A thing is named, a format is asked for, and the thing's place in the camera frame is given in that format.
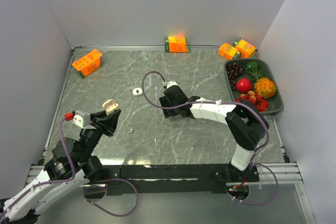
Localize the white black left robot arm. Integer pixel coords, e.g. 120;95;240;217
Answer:
1;109;121;223

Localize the purple camera cable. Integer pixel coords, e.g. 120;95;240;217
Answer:
0;113;77;217
141;71;271;169

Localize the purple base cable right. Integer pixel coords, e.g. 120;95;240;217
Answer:
227;163;279;206

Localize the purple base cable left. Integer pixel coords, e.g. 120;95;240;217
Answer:
82;178;139;217

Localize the beige earbud charging case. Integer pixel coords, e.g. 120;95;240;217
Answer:
102;99;119;115

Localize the orange box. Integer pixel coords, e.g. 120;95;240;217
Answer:
217;43;241;60
232;38;257;58
72;49;102;78
164;36;191;53

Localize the red yellow cherry bunch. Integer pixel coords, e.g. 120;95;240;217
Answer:
235;91;269;112

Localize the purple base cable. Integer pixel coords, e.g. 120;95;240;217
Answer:
227;163;279;206
82;178;139;217

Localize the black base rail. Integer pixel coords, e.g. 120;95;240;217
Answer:
72;163;260;196

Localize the white earbud charging case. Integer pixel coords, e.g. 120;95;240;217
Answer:
132;88;143;97

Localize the orange box centre back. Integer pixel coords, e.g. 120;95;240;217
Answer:
164;36;191;53

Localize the orange box far left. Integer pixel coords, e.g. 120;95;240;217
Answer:
72;49;102;78

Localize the green lime with leaves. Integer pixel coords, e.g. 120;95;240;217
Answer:
245;61;263;81

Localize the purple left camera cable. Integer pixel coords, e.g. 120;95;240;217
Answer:
0;113;77;217

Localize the orange box right back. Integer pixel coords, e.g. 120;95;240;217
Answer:
232;38;257;58

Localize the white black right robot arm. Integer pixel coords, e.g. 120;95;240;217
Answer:
159;85;269;181

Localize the dark green fruit tray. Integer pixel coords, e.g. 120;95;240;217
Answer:
224;59;284;114

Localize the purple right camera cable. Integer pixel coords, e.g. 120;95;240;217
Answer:
141;71;271;169

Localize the dark purple grape bunch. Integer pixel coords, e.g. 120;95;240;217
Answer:
225;63;245;90

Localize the orange spiky fruit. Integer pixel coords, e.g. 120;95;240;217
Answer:
254;78;277;99

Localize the orange box right front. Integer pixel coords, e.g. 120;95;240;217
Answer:
217;43;241;60

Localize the red apple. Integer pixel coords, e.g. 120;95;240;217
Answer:
235;78;252;93

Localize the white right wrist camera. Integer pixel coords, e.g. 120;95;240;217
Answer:
163;81;177;89

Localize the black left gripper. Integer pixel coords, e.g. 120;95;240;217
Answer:
78;106;121;162

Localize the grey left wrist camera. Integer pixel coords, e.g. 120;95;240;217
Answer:
71;111;92;129

